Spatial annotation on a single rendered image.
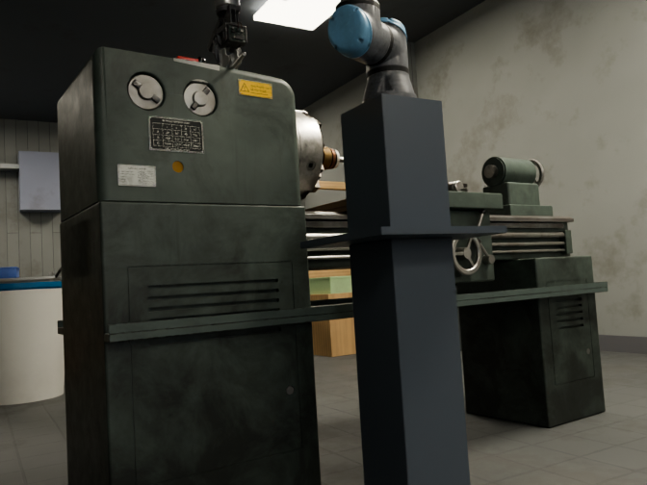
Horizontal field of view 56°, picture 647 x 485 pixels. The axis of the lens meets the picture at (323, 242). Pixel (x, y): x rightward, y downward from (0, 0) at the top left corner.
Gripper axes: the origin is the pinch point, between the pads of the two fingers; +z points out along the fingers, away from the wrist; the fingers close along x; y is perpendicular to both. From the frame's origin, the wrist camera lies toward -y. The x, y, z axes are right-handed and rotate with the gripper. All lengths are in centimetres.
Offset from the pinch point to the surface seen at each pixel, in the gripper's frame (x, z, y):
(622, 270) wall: 345, 70, -76
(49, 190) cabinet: 76, -84, -705
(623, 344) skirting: 343, 122, -80
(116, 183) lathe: -39, 37, 14
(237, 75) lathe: -4.0, 4.8, 13.9
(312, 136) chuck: 27.6, 17.1, 3.3
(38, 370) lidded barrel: -16, 109, -257
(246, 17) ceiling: 178, -183, -313
